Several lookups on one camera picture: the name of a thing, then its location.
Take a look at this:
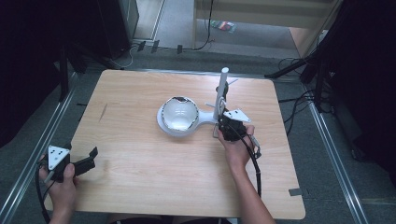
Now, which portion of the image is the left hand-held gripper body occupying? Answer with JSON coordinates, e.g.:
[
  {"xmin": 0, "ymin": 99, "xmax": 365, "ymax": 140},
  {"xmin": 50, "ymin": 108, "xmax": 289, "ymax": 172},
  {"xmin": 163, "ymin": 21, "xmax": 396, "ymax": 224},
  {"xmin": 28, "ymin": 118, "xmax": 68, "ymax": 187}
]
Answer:
[{"xmin": 46, "ymin": 143, "xmax": 75, "ymax": 183}]

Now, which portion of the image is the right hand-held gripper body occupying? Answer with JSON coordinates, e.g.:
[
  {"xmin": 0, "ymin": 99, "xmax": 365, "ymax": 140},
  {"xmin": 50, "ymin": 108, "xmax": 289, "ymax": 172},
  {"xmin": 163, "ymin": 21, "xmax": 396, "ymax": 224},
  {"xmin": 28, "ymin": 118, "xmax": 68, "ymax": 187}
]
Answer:
[{"xmin": 218, "ymin": 107, "xmax": 252, "ymax": 143}]

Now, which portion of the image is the white key rack with tray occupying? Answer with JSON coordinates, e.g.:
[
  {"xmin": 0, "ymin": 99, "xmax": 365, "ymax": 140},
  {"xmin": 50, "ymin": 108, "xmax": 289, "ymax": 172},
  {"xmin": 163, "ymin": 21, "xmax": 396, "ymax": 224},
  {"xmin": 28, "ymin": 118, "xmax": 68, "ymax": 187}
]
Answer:
[{"xmin": 156, "ymin": 66, "xmax": 239, "ymax": 138}]

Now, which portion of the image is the person's right hand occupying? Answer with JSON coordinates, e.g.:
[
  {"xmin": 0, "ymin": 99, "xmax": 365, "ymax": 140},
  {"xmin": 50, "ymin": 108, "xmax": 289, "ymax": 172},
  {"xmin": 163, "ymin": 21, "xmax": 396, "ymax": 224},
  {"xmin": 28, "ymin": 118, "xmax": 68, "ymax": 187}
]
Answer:
[{"xmin": 217, "ymin": 124, "xmax": 256, "ymax": 175}]

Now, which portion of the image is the person's left hand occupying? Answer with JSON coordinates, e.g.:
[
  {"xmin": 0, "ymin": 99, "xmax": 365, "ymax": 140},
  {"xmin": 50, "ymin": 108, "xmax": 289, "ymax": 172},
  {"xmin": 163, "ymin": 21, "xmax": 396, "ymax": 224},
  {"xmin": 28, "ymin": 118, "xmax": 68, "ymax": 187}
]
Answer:
[{"xmin": 38, "ymin": 156, "xmax": 79, "ymax": 216}]

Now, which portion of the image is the white bowl with patterned rim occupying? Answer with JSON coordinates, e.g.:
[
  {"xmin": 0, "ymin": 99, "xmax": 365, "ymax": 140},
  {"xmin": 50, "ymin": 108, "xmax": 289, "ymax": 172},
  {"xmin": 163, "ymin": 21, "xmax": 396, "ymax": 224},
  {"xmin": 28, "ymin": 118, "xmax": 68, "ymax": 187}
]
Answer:
[{"xmin": 162, "ymin": 95, "xmax": 200, "ymax": 132}]

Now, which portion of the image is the black tripod stand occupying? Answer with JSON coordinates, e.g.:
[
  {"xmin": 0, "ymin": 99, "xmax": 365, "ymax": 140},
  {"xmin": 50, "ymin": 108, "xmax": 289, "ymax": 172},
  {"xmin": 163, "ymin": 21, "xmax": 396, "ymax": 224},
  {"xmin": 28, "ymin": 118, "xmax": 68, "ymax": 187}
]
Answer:
[{"xmin": 264, "ymin": 50, "xmax": 332, "ymax": 114}]

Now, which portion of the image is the colourful packet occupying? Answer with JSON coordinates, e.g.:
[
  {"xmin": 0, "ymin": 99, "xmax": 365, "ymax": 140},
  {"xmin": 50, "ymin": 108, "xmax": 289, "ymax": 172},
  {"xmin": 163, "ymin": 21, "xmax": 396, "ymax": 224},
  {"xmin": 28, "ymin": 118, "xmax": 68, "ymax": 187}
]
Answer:
[{"xmin": 210, "ymin": 20, "xmax": 237, "ymax": 34}]

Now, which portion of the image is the black cabinet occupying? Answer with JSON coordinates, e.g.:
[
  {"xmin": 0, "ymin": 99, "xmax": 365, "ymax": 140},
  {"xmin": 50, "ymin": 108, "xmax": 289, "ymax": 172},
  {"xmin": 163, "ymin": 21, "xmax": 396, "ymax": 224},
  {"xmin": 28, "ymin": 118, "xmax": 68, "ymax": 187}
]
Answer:
[{"xmin": 95, "ymin": 0, "xmax": 140, "ymax": 60}]

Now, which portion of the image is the metal floor rail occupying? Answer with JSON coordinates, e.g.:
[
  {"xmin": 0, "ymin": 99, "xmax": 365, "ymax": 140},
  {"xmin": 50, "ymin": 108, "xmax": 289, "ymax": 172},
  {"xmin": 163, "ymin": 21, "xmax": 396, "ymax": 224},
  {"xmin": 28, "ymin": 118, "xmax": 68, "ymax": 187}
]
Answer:
[
  {"xmin": 0, "ymin": 71, "xmax": 78, "ymax": 224},
  {"xmin": 306, "ymin": 98, "xmax": 371, "ymax": 224}
]

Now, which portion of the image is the right hand-held gripper cable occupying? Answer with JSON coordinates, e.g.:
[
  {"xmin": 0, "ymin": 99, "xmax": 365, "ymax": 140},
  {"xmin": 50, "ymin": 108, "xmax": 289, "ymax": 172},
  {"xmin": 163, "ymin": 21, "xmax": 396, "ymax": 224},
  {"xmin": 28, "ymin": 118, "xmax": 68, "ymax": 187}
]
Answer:
[{"xmin": 232, "ymin": 124, "xmax": 263, "ymax": 199}]

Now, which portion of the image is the hand-held gripper cable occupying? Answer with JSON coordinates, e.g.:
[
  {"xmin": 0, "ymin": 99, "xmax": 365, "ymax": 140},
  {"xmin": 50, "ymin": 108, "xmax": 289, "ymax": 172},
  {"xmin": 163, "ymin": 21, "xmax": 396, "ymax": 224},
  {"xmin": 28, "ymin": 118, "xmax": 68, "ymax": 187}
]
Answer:
[
  {"xmin": 232, "ymin": 124, "xmax": 263, "ymax": 199},
  {"xmin": 34, "ymin": 163, "xmax": 53, "ymax": 224}
]

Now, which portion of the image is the left hand-held gripper cable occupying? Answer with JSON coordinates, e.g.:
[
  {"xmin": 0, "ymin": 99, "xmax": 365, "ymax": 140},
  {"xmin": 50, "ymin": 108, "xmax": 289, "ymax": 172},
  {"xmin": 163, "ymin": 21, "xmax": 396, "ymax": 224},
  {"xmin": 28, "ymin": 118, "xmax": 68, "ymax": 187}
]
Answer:
[{"xmin": 34, "ymin": 163, "xmax": 53, "ymax": 224}]

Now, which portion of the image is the bundle of black cables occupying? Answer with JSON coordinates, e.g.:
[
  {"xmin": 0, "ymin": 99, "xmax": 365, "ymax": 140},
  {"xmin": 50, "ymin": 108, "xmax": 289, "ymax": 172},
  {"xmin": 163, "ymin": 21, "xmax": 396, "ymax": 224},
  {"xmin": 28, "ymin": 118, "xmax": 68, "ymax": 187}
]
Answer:
[{"xmin": 277, "ymin": 57, "xmax": 316, "ymax": 136}]

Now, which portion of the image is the black upright post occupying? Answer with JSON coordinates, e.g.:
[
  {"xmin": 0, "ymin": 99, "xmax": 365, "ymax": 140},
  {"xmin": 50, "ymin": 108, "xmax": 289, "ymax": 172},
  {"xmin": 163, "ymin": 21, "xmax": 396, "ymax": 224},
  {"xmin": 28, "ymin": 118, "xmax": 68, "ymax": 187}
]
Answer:
[{"xmin": 58, "ymin": 46, "xmax": 70, "ymax": 103}]

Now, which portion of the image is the black floor cable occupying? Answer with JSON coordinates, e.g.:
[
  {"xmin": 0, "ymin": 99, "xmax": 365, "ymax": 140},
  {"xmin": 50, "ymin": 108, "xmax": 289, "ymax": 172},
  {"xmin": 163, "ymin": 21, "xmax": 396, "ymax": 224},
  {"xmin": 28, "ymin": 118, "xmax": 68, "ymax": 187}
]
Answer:
[{"xmin": 191, "ymin": 0, "xmax": 217, "ymax": 51}]

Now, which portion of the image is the white floor cable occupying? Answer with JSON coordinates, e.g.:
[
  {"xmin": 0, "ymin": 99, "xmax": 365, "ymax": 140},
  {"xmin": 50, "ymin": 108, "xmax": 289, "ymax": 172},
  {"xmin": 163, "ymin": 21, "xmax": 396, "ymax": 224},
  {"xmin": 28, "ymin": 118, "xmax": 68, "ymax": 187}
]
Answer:
[{"xmin": 107, "ymin": 46, "xmax": 138, "ymax": 70}]

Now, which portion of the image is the light wooden shelf frame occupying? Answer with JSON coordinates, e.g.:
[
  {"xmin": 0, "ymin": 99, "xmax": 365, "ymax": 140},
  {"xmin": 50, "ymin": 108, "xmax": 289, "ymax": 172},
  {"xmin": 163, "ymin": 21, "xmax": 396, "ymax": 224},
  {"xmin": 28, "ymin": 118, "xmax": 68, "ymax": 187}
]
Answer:
[{"xmin": 191, "ymin": 0, "xmax": 344, "ymax": 59}]

